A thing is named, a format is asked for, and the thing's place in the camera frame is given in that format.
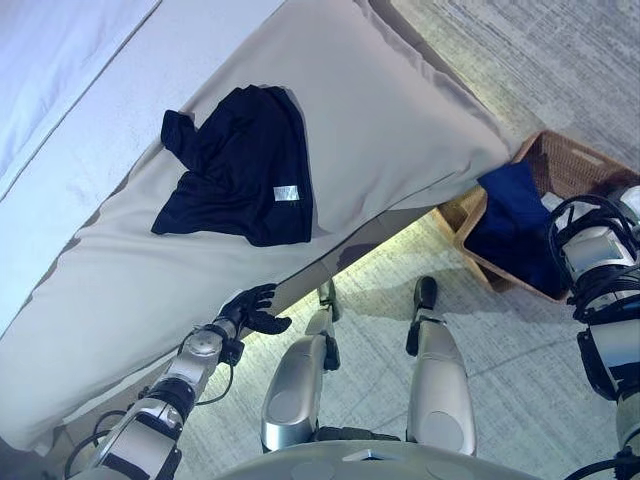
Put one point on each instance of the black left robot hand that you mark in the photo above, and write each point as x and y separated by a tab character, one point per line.
250	312

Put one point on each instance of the blue garment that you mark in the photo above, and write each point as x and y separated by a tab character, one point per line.
515	235

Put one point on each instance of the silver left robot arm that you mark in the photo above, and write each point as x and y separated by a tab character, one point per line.
170	390

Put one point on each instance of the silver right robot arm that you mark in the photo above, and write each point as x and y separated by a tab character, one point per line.
600	260

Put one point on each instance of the grey upholstered bed base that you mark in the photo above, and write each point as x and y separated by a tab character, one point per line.
350	245

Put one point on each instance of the beige bed cover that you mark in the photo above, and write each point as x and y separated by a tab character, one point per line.
375	125

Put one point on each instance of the light wooden bed foot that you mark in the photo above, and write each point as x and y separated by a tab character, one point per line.
462	215

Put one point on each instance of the brown wicker basket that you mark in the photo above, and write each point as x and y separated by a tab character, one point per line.
565	160

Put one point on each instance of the black shorts with label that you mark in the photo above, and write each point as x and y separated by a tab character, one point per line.
240	175

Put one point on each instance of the grey robot torso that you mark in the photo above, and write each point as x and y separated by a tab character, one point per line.
375	462

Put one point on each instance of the white duvet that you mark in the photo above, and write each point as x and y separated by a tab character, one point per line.
60	100

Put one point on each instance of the large grey striped rug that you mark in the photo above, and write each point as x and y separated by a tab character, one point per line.
525	75

